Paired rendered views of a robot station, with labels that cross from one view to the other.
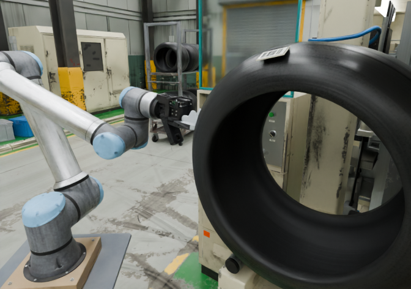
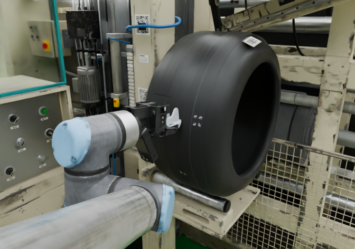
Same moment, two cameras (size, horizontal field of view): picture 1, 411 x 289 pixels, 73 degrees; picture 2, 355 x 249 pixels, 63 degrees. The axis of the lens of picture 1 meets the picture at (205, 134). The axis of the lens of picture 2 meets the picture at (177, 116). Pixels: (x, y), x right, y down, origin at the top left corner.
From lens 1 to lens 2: 115 cm
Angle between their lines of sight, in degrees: 85
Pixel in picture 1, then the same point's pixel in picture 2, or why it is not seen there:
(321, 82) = (268, 54)
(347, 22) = (168, 13)
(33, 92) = (53, 239)
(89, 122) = (142, 197)
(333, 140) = not seen: hidden behind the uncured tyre
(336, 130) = not seen: hidden behind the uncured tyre
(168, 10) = not seen: outside the picture
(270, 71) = (257, 52)
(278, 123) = (52, 117)
